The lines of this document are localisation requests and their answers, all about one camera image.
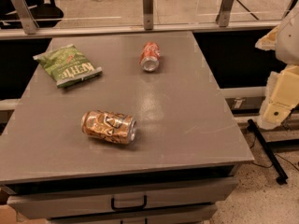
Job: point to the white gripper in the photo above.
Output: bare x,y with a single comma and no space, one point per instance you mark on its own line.
290,40

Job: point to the red coke can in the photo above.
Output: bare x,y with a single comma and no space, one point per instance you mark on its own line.
150,56

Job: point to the gold patterned soda can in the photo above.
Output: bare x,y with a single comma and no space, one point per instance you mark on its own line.
109,126

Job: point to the black floor stand bar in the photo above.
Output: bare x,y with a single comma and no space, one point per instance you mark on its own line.
282,176

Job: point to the grey lower drawer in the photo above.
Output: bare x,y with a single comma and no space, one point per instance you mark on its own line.
186,214

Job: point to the grey drawer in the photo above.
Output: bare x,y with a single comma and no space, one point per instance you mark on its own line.
186,214
106,200

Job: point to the green kettle chips bag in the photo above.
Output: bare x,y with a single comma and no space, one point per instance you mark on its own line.
67,66

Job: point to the black office chair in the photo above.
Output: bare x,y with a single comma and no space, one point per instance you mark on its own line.
45,12

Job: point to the grey top drawer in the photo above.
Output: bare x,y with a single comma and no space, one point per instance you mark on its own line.
106,200

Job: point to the right metal rail bracket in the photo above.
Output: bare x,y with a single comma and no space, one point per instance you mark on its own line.
224,14

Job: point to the metal rail bracket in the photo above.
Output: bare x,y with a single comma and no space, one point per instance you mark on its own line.
224,14
148,14
29,25

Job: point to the middle metal rail bracket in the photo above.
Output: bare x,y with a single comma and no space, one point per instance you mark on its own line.
148,14

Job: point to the black drawer handle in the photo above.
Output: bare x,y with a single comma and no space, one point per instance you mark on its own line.
129,204

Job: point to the left metal rail bracket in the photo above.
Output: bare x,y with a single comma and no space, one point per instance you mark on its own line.
29,25

